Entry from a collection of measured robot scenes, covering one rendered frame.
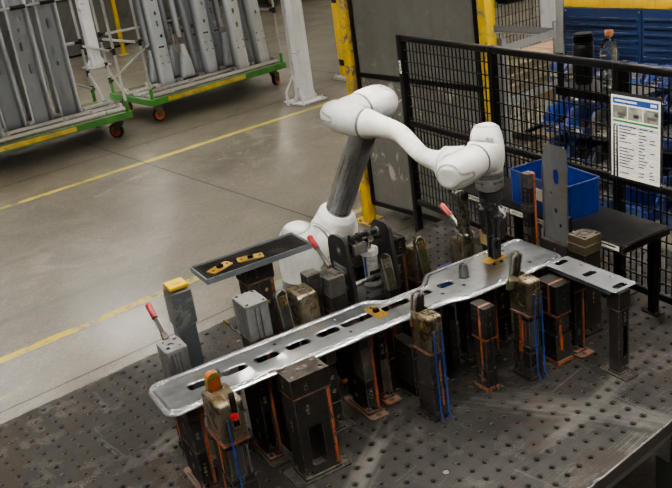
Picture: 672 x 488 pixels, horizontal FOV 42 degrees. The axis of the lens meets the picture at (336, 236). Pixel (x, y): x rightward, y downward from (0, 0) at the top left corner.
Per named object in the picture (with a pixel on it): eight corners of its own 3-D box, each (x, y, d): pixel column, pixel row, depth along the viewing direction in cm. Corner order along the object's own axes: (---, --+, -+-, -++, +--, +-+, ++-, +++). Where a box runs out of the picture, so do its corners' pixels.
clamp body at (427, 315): (435, 427, 255) (425, 324, 242) (411, 410, 265) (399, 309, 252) (460, 415, 259) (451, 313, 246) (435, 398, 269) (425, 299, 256)
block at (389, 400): (388, 406, 268) (378, 324, 257) (365, 389, 279) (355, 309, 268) (402, 399, 270) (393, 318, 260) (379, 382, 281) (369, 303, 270)
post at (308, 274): (323, 386, 284) (306, 276, 269) (316, 380, 288) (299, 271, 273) (336, 380, 286) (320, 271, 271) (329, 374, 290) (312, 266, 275)
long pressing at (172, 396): (172, 425, 222) (171, 420, 221) (143, 389, 240) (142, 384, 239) (567, 258, 282) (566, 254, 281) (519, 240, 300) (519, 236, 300)
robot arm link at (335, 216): (296, 247, 350) (329, 227, 365) (325, 270, 344) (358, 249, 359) (343, 84, 303) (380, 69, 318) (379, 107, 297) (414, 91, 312)
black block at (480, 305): (490, 398, 265) (484, 314, 254) (467, 384, 274) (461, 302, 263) (510, 388, 269) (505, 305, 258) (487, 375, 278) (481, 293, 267)
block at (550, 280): (556, 369, 275) (554, 290, 264) (532, 356, 284) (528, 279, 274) (578, 358, 279) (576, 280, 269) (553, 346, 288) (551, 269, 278)
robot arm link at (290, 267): (272, 279, 338) (265, 228, 329) (302, 261, 351) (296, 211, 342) (304, 288, 328) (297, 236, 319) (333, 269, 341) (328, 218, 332)
